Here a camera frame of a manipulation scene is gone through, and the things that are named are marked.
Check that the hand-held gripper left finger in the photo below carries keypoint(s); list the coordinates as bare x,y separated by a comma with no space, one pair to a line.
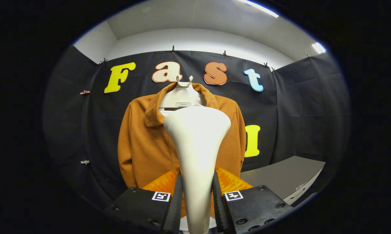
176,208

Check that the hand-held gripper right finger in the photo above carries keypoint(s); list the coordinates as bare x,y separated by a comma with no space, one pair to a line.
219,208

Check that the white garment steamer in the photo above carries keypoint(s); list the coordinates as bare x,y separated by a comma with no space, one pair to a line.
197,146

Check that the brown button-up shirt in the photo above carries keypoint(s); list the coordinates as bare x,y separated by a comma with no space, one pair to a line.
143,146

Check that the silver cloth clip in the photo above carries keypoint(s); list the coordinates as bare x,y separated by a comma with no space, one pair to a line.
85,162

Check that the black backdrop cloth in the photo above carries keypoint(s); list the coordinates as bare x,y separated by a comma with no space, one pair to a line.
85,130

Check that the red cloth clip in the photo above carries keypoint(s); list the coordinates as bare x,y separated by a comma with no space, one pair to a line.
85,92

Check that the row of black clips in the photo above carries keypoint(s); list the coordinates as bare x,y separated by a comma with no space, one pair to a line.
173,49

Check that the small ceiling light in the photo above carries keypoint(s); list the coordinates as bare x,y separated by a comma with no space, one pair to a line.
318,47

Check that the long ceiling light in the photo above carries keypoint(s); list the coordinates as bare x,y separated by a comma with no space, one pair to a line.
260,8

